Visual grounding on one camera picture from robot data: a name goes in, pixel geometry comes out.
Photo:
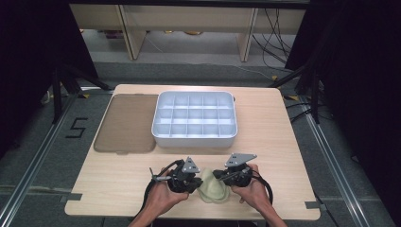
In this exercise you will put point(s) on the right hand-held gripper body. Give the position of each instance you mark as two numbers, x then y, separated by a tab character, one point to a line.
238	171

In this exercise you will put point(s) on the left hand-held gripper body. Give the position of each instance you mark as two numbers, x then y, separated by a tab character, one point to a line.
183	179

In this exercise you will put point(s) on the light green sock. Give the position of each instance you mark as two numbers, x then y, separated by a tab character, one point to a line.
212	189

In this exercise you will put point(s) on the person's right hand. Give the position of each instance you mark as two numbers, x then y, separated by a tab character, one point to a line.
252	192

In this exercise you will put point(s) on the person's left hand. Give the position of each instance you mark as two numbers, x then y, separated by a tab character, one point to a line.
164	198

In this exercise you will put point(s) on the white compartment box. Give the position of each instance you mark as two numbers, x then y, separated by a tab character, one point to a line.
194	140

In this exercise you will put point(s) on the brown transparent lid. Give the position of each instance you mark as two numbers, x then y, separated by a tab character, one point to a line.
126	123

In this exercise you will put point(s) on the grey tape strip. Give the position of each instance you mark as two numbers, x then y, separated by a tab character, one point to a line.
71	197
315	205

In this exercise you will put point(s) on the black metal stand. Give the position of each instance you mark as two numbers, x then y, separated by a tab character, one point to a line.
315	94
58	94

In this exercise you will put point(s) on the light wooden background desk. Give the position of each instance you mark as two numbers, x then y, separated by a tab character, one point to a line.
189	19

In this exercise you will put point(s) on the dark curtain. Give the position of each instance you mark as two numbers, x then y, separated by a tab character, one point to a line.
362	63
28	47

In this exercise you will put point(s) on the aluminium floor rail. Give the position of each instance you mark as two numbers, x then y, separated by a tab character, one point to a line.
31	164
334	170

